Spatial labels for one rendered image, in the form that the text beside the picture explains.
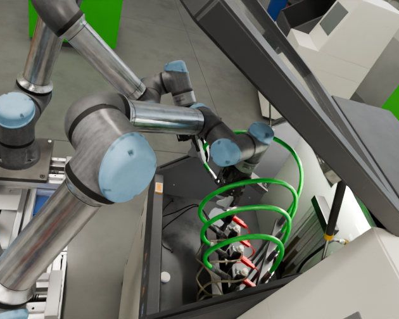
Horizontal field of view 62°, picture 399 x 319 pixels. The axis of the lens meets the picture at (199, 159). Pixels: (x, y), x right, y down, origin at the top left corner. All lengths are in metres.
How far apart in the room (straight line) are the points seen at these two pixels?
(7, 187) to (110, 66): 0.62
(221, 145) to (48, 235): 0.46
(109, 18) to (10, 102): 3.14
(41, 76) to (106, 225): 1.42
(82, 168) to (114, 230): 1.84
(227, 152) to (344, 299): 0.42
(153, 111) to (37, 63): 0.55
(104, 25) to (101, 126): 3.72
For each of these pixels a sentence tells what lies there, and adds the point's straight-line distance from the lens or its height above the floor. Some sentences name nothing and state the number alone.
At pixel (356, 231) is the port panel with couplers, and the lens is 1.10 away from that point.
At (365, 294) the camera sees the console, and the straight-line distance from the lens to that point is 0.78.
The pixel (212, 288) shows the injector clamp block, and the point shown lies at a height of 0.98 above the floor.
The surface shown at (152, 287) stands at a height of 0.95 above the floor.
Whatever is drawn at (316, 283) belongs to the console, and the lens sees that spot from 0.86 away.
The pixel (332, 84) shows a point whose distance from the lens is 4.09.
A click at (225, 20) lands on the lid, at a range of 0.41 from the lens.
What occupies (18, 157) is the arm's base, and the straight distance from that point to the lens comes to 1.29.
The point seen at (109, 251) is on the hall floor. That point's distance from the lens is 2.34.
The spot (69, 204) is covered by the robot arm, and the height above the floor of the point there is 1.48.
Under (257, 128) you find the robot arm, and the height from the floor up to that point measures 1.50.
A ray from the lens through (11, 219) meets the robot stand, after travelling 1.30.
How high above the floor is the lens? 1.98
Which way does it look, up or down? 39 degrees down
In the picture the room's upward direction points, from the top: 23 degrees clockwise
